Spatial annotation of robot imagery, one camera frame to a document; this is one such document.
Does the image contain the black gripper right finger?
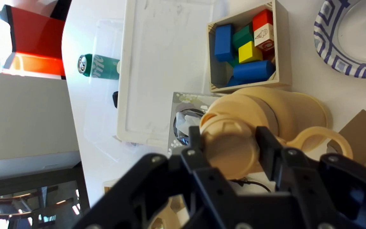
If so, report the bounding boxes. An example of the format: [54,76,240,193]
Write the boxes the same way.
[255,124,321,200]

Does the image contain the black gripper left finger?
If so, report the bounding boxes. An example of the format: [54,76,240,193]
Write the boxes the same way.
[181,124,237,206]

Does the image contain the beige round bottle lid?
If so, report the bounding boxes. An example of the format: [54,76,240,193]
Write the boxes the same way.
[200,115,261,180]

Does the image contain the beige bottle with loop handle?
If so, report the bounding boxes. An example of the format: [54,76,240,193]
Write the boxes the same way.
[199,86,355,181]

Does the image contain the blue cylinder block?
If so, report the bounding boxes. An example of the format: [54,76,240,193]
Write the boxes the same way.
[227,58,276,87]

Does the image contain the wooden box of blocks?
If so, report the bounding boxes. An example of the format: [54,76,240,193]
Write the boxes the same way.
[208,0,294,94]

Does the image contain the yellow block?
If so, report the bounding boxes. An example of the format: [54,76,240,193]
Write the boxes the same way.
[238,39,265,64]

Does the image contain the blue rectangular block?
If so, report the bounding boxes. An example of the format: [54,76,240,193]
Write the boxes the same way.
[214,22,236,63]

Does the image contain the white printed block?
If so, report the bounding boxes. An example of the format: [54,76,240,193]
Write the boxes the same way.
[253,22,276,52]

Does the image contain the green block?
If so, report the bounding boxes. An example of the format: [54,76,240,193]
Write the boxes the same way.
[232,24,256,49]

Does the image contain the blue patterned paper plate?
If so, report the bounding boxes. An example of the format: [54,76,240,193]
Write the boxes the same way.
[313,0,366,80]

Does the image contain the red block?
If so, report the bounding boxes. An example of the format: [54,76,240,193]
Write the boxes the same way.
[252,8,275,31]

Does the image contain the red orange cabinet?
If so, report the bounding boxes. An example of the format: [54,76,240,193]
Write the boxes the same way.
[0,3,73,77]

